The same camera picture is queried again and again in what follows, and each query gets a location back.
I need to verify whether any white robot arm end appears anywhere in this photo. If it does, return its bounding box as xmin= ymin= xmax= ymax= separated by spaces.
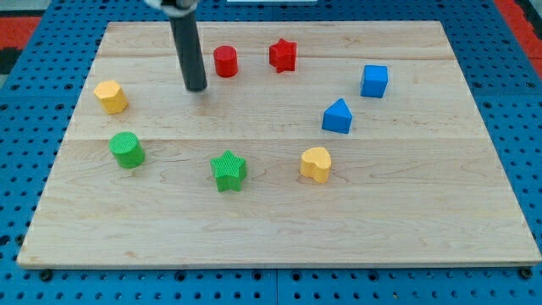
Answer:
xmin=144 ymin=0 xmax=199 ymax=18

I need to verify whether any yellow hexagon block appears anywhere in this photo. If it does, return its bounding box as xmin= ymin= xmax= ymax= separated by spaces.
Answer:
xmin=93 ymin=80 xmax=128 ymax=114

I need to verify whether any green star block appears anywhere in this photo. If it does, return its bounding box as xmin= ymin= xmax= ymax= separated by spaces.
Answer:
xmin=210 ymin=150 xmax=246 ymax=192

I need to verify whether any yellow heart block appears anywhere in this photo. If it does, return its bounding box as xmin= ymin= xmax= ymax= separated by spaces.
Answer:
xmin=300 ymin=147 xmax=332 ymax=183

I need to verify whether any light wooden board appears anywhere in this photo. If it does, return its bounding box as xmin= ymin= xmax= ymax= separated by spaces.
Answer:
xmin=18 ymin=21 xmax=541 ymax=269

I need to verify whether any blue triangular prism block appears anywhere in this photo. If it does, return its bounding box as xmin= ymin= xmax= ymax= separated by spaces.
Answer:
xmin=321 ymin=98 xmax=353 ymax=134

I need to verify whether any red star block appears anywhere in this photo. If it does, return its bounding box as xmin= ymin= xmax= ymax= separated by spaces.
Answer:
xmin=269 ymin=38 xmax=297 ymax=74

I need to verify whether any red cylinder block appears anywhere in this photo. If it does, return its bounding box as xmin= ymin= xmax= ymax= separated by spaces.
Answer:
xmin=213 ymin=45 xmax=238 ymax=78

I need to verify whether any blue cube block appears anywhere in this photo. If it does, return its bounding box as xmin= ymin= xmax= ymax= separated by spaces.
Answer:
xmin=360 ymin=65 xmax=389 ymax=98

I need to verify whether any green cylinder block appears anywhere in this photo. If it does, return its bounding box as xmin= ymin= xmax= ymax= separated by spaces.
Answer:
xmin=108 ymin=131 xmax=145 ymax=169

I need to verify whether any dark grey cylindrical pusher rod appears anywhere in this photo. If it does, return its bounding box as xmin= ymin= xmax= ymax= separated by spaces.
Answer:
xmin=169 ymin=11 xmax=207 ymax=92

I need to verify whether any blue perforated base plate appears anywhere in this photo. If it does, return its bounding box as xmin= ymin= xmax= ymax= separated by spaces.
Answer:
xmin=1 ymin=0 xmax=541 ymax=304

